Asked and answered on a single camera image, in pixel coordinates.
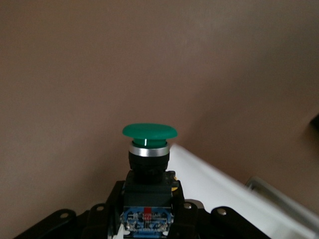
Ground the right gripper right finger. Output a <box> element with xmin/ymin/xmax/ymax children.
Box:
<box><xmin>171</xmin><ymin>183</ymin><xmax>212</xmax><ymax>239</ymax></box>

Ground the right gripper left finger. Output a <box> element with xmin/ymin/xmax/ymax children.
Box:
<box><xmin>84</xmin><ymin>180</ymin><xmax>127</xmax><ymax>239</ymax></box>

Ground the green push button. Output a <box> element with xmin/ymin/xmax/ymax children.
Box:
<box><xmin>119</xmin><ymin>122</ymin><xmax>179</xmax><ymax>239</ymax></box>

